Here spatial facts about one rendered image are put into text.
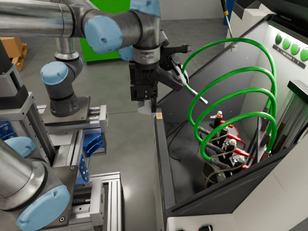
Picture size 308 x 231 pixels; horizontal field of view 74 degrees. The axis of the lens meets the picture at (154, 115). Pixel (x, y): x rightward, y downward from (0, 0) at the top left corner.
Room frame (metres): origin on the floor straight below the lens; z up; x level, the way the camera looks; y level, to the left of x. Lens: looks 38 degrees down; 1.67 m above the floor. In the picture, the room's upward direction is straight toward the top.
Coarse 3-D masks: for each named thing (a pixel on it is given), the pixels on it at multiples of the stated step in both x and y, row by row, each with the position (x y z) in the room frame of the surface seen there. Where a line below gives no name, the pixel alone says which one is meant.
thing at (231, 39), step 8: (224, 40) 0.77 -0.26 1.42; (232, 40) 0.76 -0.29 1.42; (240, 40) 0.75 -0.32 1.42; (248, 40) 0.75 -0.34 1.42; (200, 48) 0.80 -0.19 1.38; (264, 48) 0.73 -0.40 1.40; (192, 56) 0.81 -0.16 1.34; (184, 64) 0.82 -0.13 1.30; (272, 64) 0.71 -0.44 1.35; (272, 72) 0.71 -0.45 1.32
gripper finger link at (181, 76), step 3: (177, 66) 0.83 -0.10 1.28; (171, 69) 0.84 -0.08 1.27; (177, 69) 0.82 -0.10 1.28; (174, 72) 0.83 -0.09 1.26; (180, 72) 0.81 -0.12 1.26; (174, 75) 0.82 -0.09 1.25; (180, 75) 0.80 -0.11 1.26; (180, 78) 0.80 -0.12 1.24; (183, 78) 0.80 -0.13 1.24; (183, 81) 0.80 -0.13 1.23
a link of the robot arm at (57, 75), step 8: (48, 64) 0.89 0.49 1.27; (56, 64) 0.89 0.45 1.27; (64, 64) 0.89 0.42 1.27; (48, 72) 0.82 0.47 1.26; (56, 72) 0.82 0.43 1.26; (64, 72) 0.84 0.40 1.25; (72, 72) 0.91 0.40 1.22; (48, 80) 0.80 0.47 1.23; (56, 80) 0.81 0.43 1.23; (64, 80) 0.83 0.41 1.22; (72, 80) 0.89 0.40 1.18; (48, 88) 0.81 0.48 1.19; (56, 88) 0.80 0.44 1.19; (64, 88) 0.82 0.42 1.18; (72, 88) 0.87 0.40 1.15; (56, 96) 0.80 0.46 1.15; (64, 96) 0.81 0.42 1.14
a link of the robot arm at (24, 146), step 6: (12, 138) 0.41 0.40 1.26; (18, 138) 0.41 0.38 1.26; (24, 138) 0.41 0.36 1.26; (30, 138) 0.41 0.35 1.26; (12, 144) 0.38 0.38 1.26; (18, 144) 0.38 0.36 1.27; (24, 144) 0.38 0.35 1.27; (30, 144) 0.38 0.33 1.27; (18, 150) 0.36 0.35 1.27; (24, 150) 0.36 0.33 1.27; (30, 150) 0.37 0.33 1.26; (36, 150) 0.39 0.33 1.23; (24, 156) 0.35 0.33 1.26; (30, 156) 0.36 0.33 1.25; (36, 156) 0.36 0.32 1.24
